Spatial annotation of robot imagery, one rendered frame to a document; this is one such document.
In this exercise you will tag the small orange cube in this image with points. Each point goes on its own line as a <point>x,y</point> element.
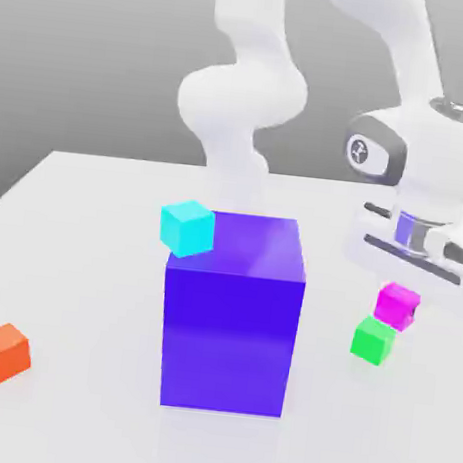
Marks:
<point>1,354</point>

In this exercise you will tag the small green cube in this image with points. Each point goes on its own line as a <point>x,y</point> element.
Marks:
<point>372,341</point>

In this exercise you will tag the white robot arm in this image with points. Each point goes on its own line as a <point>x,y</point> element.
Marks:
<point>245,96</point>

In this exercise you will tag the large blue box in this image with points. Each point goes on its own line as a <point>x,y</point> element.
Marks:
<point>228,335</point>

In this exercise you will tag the small magenta cube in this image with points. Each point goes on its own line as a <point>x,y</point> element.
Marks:
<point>394,307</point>

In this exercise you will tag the small cyan cube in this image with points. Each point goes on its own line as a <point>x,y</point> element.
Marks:
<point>185,228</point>

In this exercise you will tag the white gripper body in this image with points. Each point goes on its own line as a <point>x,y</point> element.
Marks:
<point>377,257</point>

